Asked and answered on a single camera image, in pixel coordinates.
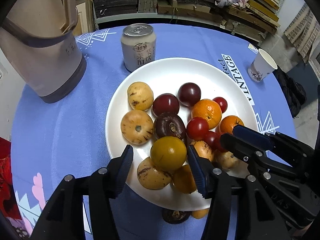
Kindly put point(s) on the black jacket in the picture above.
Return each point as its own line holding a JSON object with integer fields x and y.
{"x": 292, "y": 92}

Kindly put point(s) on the white oval plate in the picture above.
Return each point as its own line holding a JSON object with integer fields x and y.
{"x": 175, "y": 75}

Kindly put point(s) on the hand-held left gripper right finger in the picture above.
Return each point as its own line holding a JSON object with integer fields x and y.
{"x": 197, "y": 170}

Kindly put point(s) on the dark water chestnut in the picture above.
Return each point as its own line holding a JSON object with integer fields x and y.
{"x": 175, "y": 216}
{"x": 170, "y": 126}

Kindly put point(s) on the red cherry tomato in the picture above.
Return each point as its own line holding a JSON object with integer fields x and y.
{"x": 197, "y": 128}
{"x": 211, "y": 140}
{"x": 221, "y": 104}

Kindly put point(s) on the orange mandarin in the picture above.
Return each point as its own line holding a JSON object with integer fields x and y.
{"x": 228, "y": 125}
{"x": 206, "y": 112}

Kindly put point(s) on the stack of dark panels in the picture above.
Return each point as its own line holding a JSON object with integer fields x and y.
{"x": 112, "y": 0}

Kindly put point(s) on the stack of wooden boards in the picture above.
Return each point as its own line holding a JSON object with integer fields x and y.
{"x": 250, "y": 17}

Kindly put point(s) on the blue printed tablecloth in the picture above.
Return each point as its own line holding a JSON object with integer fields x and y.
{"x": 75, "y": 130}

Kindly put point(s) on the small tan longan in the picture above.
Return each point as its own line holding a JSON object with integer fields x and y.
{"x": 200, "y": 213}

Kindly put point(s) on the tan spotted pepino melon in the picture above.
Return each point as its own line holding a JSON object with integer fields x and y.
{"x": 140, "y": 96}

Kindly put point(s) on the dark red plum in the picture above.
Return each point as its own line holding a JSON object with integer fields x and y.
{"x": 165, "y": 104}
{"x": 189, "y": 94}

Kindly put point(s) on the red patterned cloth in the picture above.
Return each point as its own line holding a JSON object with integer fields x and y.
{"x": 6, "y": 180}

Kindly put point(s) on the beige framed board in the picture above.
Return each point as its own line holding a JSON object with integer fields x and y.
{"x": 86, "y": 20}

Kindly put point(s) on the white drink can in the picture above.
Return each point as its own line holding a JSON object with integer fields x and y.
{"x": 138, "y": 50}

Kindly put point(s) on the white paper cup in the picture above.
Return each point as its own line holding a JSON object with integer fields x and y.
{"x": 262, "y": 66}

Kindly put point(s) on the small tan pepino melon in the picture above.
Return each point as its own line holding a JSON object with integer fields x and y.
{"x": 225, "y": 160}

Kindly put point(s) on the small orange pepino melon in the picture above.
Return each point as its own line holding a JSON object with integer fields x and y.
{"x": 203, "y": 150}

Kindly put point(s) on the pale striped pepino melon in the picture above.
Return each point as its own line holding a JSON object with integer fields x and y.
{"x": 137, "y": 127}

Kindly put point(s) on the brick pattern panel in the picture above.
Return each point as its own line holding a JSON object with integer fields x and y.
{"x": 300, "y": 32}

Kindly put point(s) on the beige thermos jug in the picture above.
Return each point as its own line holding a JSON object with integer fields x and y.
{"x": 37, "y": 62}

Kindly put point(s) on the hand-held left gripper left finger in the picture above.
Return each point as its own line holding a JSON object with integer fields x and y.
{"x": 126, "y": 160}

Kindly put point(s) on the dark grey mat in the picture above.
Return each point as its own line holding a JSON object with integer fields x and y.
{"x": 308, "y": 80}

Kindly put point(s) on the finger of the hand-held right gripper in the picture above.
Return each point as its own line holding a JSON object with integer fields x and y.
{"x": 250, "y": 135}
{"x": 235, "y": 145}

